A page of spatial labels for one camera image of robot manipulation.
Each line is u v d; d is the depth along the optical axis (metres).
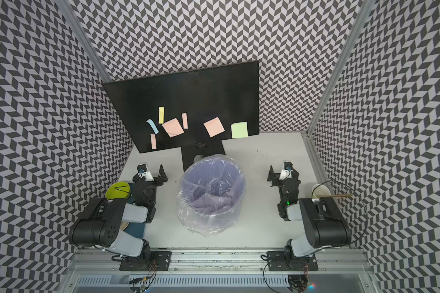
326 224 0.46
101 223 0.46
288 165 0.76
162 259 0.73
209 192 0.81
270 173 0.83
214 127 0.83
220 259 0.77
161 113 0.75
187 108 1.64
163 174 0.84
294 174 0.82
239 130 0.84
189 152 1.09
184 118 0.79
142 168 0.75
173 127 0.80
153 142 0.85
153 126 0.79
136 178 0.80
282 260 0.74
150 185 0.70
